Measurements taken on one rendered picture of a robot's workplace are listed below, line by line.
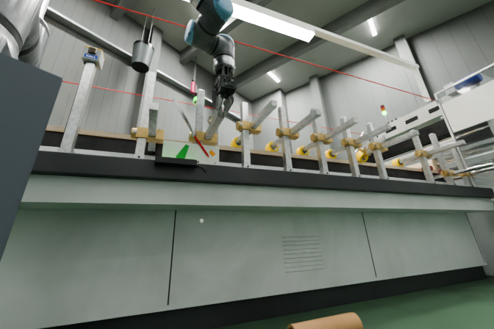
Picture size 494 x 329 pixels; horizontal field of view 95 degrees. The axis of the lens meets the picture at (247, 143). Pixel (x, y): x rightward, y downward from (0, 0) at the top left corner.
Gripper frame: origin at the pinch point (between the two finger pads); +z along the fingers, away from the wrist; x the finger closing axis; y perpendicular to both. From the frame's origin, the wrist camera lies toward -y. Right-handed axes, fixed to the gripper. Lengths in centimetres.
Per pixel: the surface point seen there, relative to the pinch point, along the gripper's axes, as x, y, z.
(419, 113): 278, -71, -93
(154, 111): -24.7, -2.3, 1.5
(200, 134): -3.7, -25.3, -2.4
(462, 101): 247, -18, -70
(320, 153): 69, -26, -1
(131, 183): -30.3, -27.8, 22.3
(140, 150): -28.8, -26.0, 8.6
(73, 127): -55, -26, 1
